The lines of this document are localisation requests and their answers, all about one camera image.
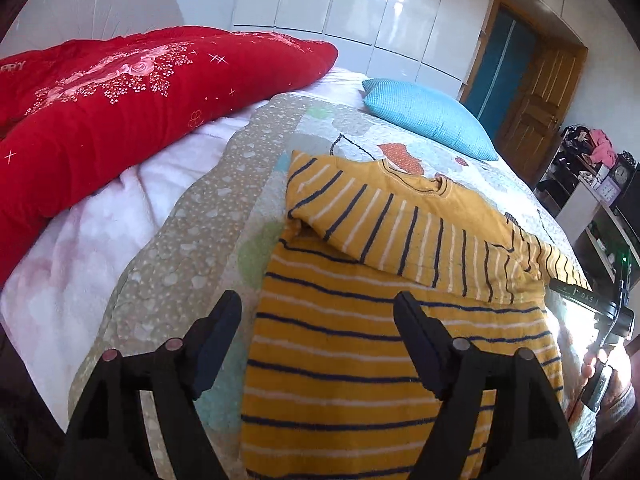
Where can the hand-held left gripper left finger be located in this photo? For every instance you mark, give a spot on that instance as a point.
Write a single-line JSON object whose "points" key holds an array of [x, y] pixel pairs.
{"points": [[220, 340]]}

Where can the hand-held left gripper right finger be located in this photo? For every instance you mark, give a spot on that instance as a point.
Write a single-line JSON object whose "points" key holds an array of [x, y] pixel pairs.
{"points": [[417, 340]]}

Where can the yellow striped sweater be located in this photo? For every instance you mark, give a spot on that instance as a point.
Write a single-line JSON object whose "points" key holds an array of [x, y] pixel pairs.
{"points": [[380, 320]]}

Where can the person's right forearm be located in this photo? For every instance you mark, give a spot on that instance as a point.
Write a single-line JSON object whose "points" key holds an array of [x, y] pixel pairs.
{"points": [[622, 390]]}

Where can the person's right hand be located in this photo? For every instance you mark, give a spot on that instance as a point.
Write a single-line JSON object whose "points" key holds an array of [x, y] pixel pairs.
{"points": [[589, 367]]}

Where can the heart print quilted bedspread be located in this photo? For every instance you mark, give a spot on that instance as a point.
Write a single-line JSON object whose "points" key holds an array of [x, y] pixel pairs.
{"points": [[200, 240]]}

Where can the black television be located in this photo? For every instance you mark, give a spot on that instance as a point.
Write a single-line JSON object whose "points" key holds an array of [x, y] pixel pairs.
{"points": [[629, 215]]}

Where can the white shelf unit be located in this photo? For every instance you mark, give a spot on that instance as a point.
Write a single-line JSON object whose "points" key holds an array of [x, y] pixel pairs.
{"points": [[585, 210]]}

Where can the small purple clock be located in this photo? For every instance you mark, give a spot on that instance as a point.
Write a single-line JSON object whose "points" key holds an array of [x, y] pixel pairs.
{"points": [[608, 192]]}

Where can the black ornate clock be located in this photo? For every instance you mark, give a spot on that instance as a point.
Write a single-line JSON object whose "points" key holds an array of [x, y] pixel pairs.
{"points": [[622, 172]]}

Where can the pink cloth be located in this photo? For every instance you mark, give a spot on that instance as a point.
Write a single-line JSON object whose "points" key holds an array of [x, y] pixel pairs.
{"points": [[602, 145]]}

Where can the wooden door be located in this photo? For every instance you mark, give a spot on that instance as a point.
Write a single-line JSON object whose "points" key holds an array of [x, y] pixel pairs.
{"points": [[542, 110]]}

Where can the turquoise pillow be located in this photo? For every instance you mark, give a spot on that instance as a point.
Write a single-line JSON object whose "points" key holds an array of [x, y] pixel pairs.
{"points": [[430, 115]]}

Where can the red floral quilt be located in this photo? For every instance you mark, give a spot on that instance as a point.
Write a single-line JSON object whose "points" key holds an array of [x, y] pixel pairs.
{"points": [[100, 110]]}

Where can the blue glass door panel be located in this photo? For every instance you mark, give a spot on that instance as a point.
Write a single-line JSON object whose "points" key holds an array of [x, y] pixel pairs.
{"points": [[502, 65]]}

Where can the white glossy wardrobe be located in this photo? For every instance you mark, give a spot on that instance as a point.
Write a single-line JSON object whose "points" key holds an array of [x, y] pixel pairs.
{"points": [[360, 5]]}

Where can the white round headboard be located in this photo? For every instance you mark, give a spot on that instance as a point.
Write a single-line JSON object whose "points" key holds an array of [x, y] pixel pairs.
{"points": [[100, 0]]}

